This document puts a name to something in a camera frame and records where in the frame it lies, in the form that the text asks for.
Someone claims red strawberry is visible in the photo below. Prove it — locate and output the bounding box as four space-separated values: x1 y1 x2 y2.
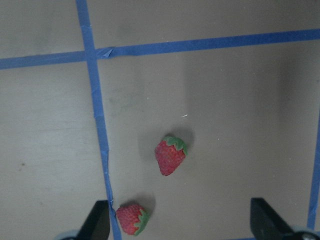
154 135 188 176
116 204 150 236

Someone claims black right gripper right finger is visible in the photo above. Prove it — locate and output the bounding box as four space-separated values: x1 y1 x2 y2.
250 197 294 240

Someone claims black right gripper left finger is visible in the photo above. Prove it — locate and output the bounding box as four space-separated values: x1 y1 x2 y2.
77 200 110 240

